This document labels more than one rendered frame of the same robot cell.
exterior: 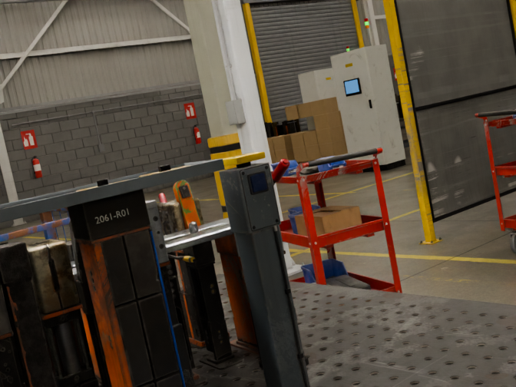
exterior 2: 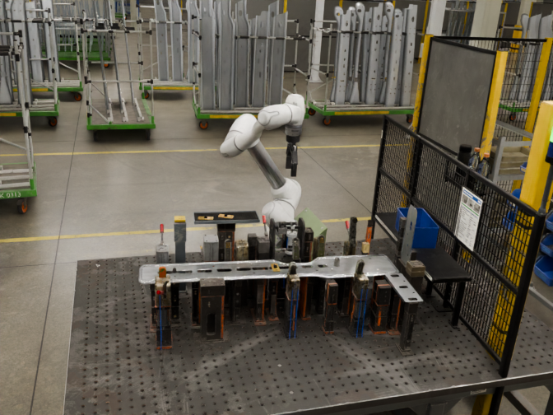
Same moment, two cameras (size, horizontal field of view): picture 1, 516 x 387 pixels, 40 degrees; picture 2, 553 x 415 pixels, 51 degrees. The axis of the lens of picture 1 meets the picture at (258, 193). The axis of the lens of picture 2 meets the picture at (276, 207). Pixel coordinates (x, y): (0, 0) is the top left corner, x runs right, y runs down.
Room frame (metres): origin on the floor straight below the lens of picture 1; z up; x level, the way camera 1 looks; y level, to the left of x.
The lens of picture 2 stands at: (3.86, 1.51, 2.45)
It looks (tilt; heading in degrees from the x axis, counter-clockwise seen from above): 22 degrees down; 199
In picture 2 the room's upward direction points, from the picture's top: 3 degrees clockwise
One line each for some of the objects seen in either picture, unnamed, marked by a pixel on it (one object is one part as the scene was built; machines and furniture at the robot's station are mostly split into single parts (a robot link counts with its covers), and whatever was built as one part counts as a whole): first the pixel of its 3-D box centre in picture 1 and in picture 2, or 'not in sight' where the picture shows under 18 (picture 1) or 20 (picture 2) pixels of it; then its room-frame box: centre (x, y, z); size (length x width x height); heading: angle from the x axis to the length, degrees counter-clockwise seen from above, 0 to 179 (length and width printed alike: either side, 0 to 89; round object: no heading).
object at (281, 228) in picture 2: not in sight; (285, 258); (1.04, 0.59, 0.94); 0.18 x 0.13 x 0.49; 121
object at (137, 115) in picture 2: not in sight; (117, 72); (-4.00, -4.08, 0.88); 1.91 x 1.00 x 1.76; 37
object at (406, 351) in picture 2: not in sight; (407, 325); (1.27, 1.33, 0.84); 0.11 x 0.06 x 0.29; 31
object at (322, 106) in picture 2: not in sight; (364, 72); (-6.84, -0.71, 0.88); 1.91 x 1.01 x 1.76; 128
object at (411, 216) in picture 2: not in sight; (408, 235); (0.89, 1.24, 1.17); 0.12 x 0.01 x 0.34; 31
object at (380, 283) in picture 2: not in sight; (379, 306); (1.14, 1.17, 0.84); 0.11 x 0.10 x 0.28; 31
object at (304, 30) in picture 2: not in sight; (310, 38); (-10.86, -3.01, 1.00); 4.54 x 0.14 x 2.00; 126
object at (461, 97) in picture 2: not in sight; (445, 152); (-1.57, 1.23, 1.00); 1.34 x 0.14 x 2.00; 36
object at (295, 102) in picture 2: not in sight; (293, 109); (1.01, 0.57, 1.80); 0.13 x 0.11 x 0.16; 157
